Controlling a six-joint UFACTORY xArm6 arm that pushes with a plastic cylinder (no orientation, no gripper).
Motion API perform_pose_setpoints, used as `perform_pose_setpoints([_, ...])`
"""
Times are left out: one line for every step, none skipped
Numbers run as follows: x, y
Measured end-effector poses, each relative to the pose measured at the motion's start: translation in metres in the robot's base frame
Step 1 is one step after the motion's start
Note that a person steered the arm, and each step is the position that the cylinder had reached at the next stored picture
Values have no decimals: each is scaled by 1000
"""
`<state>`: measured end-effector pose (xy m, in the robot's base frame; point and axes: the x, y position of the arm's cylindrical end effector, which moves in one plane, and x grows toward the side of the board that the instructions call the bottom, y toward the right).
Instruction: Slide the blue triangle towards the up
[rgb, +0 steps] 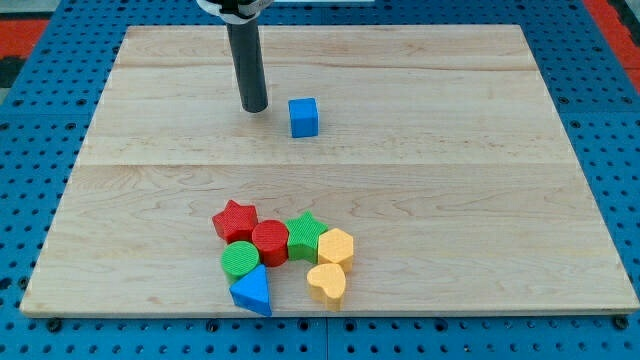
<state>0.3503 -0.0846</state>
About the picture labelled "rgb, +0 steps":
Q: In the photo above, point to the blue cube block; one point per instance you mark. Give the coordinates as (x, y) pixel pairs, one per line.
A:
(304, 117)

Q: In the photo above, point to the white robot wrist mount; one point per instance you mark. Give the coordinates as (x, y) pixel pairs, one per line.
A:
(235, 12)

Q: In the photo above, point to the red cylinder block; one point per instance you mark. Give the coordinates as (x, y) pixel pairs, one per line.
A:
(270, 237)

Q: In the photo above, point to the yellow heart block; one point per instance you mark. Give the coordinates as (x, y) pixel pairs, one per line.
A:
(327, 284)

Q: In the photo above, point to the red star block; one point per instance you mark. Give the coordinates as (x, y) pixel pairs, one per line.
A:
(235, 222)

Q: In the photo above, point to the yellow hexagon block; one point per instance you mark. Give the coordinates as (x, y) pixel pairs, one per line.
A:
(336, 246)

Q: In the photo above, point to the wooden board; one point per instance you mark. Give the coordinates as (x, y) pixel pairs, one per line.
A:
(439, 150)

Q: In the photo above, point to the blue triangle block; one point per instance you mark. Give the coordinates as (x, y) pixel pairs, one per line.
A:
(252, 293)

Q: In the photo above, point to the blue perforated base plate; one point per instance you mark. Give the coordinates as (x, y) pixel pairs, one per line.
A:
(48, 109)

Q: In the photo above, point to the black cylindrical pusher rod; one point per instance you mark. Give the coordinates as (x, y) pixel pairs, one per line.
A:
(248, 64)

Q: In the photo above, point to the green star block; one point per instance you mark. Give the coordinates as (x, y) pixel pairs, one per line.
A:
(304, 232)

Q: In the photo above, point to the green cylinder block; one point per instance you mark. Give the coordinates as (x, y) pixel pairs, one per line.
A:
(238, 259)

